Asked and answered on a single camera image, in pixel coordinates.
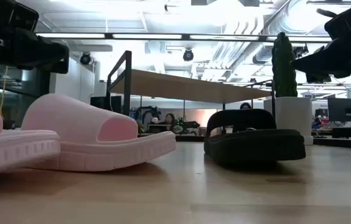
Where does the pink foam slide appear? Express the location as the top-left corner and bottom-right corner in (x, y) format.
(0, 104), (61, 178)
(21, 93), (177, 172)

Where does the black foam slide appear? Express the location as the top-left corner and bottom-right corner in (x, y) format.
(204, 108), (306, 165)

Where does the green cactus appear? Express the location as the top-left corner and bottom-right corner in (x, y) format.
(271, 32), (298, 98)

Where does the black computer monitor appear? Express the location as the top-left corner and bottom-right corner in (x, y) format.
(90, 95), (123, 114)
(327, 98), (351, 123)

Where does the white plant pot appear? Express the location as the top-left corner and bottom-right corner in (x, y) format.
(263, 96), (314, 146)

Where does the wooden shelf black metal frame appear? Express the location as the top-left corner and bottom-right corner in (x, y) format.
(106, 50), (276, 135)

